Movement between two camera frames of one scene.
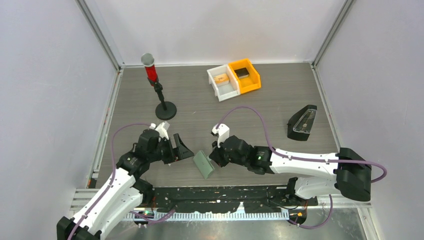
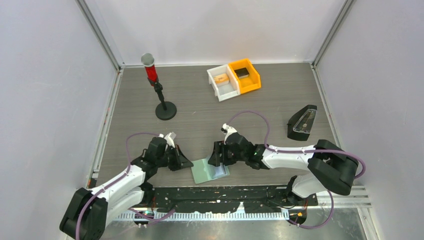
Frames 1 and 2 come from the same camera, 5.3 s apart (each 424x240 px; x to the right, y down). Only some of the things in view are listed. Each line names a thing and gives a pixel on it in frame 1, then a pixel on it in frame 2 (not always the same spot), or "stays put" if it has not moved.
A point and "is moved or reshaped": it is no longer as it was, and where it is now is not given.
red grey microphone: (148, 60) stays put
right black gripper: (216, 155) stays put
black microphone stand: (165, 110) stays put
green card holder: (203, 164) is moved or reshaped
